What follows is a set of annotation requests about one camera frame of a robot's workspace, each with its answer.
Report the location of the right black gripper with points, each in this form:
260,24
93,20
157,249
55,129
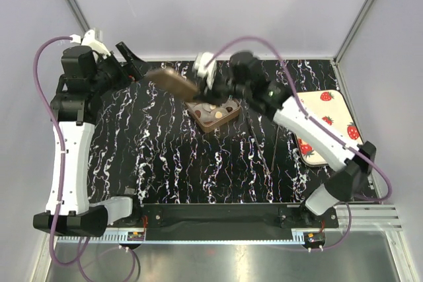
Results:
211,94

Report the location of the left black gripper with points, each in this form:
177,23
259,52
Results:
127,74

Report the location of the brown tin lid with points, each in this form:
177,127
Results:
169,80

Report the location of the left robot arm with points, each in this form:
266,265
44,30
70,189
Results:
89,72

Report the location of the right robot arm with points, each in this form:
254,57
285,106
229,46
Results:
352,163

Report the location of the brown tin box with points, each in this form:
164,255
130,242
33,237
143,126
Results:
228,111

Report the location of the white paper cup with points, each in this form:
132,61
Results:
208,119

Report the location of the strawberry pattern tray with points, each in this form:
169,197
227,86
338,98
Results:
330,106

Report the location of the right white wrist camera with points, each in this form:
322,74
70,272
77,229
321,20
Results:
204,67

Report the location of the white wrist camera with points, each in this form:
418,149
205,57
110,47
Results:
93,39
204,67

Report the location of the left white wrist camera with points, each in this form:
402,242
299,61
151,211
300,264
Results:
93,39

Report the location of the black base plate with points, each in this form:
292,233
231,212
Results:
224,222

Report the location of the white cable duct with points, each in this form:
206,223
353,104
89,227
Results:
120,236

